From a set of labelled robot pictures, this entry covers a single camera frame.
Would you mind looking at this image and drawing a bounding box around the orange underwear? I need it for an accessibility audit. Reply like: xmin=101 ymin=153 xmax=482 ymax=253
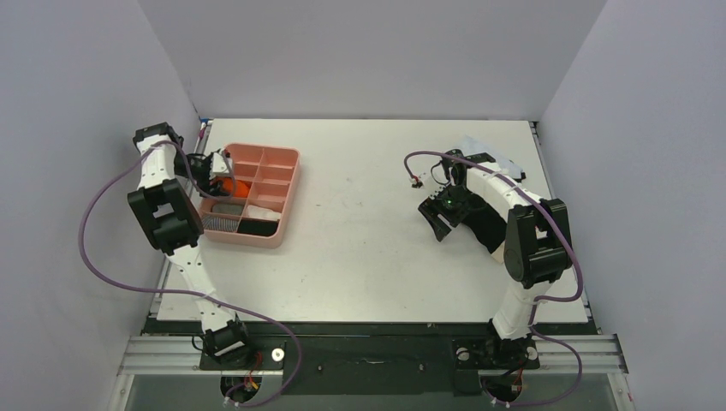
xmin=217 ymin=177 xmax=251 ymax=199

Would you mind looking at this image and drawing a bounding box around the black underwear beige waistband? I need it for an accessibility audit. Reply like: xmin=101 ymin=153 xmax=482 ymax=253
xmin=462 ymin=207 xmax=507 ymax=265

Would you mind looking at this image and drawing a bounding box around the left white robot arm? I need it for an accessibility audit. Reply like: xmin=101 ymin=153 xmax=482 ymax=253
xmin=127 ymin=122 xmax=256 ymax=368

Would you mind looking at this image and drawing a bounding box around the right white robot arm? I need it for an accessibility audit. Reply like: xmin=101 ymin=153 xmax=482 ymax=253
xmin=411 ymin=149 xmax=573 ymax=368

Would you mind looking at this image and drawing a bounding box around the grey striped rolled underwear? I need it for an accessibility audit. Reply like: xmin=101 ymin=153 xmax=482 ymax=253
xmin=201 ymin=215 xmax=239 ymax=233

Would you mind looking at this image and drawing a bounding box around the white rolled underwear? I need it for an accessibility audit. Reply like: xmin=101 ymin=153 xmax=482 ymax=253
xmin=244 ymin=205 xmax=282 ymax=222

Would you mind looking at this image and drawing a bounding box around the light blue underwear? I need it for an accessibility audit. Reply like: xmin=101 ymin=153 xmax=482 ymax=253
xmin=459 ymin=135 xmax=527 ymax=182

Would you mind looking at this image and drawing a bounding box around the black rolled underwear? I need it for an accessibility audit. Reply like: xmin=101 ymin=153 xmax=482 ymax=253
xmin=236 ymin=218 xmax=279 ymax=237

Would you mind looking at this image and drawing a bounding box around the pink divided storage tray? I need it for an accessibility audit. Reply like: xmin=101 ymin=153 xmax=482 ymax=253
xmin=199 ymin=143 xmax=301 ymax=248

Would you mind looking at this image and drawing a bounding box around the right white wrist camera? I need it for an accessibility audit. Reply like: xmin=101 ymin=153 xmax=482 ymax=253
xmin=409 ymin=173 xmax=434 ymax=189

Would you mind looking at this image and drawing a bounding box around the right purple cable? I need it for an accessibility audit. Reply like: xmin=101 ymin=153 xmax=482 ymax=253
xmin=403 ymin=151 xmax=586 ymax=409

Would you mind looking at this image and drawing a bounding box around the aluminium mounting rail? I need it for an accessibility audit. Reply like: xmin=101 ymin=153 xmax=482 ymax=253
xmin=116 ymin=333 xmax=629 ymax=378

